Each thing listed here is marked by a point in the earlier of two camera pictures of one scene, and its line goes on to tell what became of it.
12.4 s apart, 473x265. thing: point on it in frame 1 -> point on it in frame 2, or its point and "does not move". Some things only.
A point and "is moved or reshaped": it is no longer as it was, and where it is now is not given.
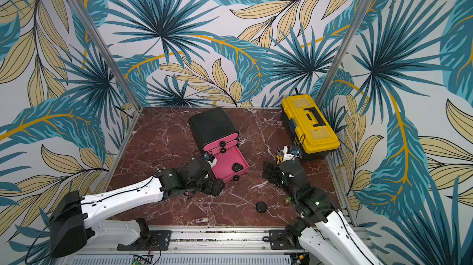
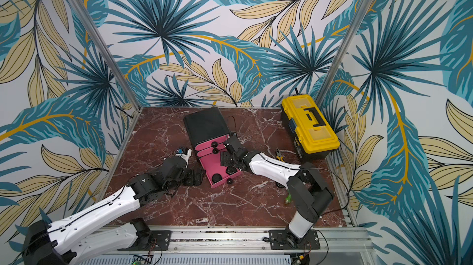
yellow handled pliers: (280, 157) does not move
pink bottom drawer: (222, 169) is moved or reshaped
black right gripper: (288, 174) -> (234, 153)
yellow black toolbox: (308, 128) does not move
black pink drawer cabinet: (214, 131) is moved or reshaped
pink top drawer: (222, 142) is moved or reshaped
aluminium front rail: (206, 240) does not move
